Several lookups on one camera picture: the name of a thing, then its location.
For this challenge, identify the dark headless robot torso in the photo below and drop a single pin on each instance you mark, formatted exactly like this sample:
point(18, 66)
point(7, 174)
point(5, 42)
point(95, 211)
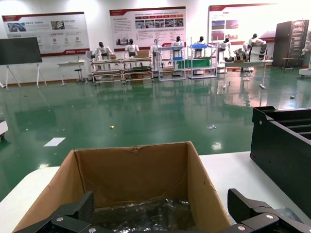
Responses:
point(240, 54)

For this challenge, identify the long white table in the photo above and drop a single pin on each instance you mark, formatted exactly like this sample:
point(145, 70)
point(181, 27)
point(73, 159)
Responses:
point(247, 63)

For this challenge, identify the white paper sheet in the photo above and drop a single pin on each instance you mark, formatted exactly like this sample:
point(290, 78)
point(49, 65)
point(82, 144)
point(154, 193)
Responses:
point(54, 142)

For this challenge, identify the wall poster with round icons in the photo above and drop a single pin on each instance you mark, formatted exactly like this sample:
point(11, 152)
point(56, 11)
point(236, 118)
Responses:
point(60, 31)

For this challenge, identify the white robot workstation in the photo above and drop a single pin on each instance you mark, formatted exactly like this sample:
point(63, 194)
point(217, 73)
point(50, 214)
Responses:
point(306, 71)

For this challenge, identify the large brown carton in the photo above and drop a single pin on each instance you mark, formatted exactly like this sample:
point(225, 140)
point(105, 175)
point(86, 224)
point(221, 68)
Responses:
point(143, 54)

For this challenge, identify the crumpled plastic floor scrap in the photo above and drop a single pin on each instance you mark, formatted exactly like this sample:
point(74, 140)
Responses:
point(212, 127)

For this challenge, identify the black display on tripod stand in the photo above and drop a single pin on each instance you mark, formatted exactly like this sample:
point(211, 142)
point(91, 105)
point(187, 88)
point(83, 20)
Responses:
point(19, 51)

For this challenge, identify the wall poster with red photos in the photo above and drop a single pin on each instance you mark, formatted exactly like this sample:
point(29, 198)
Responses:
point(218, 26)

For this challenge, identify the wall poster with photo strip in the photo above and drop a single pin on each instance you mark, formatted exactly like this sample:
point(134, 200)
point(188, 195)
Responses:
point(126, 26)

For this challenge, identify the white blue shelf rack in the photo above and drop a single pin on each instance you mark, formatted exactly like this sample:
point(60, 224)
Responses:
point(167, 48)

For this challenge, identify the shelf rack with blue bin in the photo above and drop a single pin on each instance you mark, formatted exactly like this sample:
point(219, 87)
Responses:
point(202, 68)

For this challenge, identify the green cloth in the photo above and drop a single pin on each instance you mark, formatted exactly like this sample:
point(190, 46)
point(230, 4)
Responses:
point(194, 64)

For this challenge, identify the brown cardboard box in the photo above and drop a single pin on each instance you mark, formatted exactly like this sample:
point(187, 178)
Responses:
point(133, 174)

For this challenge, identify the white floor-standing machine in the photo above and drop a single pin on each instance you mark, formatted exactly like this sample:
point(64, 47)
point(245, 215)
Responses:
point(90, 63)

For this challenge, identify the small wooden table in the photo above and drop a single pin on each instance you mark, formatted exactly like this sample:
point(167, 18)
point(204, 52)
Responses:
point(288, 58)

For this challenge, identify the small brown carton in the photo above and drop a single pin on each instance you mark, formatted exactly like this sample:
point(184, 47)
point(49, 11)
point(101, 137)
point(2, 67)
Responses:
point(113, 57)

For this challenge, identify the white humanoid robot black head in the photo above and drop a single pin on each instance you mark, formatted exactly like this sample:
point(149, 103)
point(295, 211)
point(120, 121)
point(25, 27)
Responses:
point(132, 49)
point(155, 51)
point(201, 38)
point(178, 43)
point(104, 49)
point(222, 47)
point(257, 46)

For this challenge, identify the blue plastic bin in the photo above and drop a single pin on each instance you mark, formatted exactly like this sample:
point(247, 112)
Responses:
point(197, 46)

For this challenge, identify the white pipe roller rack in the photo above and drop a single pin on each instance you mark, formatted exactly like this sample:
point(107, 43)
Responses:
point(137, 60)
point(107, 61)

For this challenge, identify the flat empty antistatic bag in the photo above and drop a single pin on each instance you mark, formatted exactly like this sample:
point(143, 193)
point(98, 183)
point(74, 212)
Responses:
point(289, 213)

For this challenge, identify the small white table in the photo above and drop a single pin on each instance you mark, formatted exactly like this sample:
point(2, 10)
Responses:
point(71, 63)

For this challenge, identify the dark server cabinet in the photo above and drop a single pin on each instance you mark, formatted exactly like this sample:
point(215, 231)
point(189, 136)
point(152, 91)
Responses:
point(283, 43)

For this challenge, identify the black round stool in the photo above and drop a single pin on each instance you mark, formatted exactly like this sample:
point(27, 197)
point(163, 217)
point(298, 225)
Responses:
point(78, 70)

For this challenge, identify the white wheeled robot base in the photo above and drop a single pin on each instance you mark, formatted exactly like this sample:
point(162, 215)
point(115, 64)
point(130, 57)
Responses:
point(3, 126)

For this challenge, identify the clear antistatic plastic bag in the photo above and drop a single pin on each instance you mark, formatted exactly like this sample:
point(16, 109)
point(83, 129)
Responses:
point(145, 216)

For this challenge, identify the black slotted plastic container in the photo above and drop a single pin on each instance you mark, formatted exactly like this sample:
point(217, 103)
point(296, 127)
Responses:
point(279, 157)

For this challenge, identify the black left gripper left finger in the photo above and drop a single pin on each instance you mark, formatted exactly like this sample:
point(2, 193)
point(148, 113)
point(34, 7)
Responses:
point(73, 213)

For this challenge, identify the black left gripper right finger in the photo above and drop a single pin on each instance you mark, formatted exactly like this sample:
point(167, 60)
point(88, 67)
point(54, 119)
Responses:
point(252, 213)

